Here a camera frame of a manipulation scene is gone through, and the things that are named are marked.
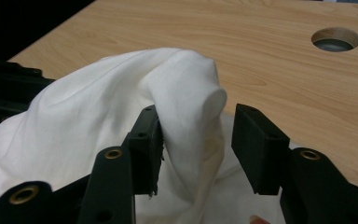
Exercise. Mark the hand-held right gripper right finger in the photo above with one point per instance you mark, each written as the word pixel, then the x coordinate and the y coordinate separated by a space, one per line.
pixel 259 149

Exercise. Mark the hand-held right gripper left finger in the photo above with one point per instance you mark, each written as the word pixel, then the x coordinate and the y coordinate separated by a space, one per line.
pixel 144 149

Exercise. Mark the white pleated skirt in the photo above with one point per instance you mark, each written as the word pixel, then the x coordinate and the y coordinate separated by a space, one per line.
pixel 90 102

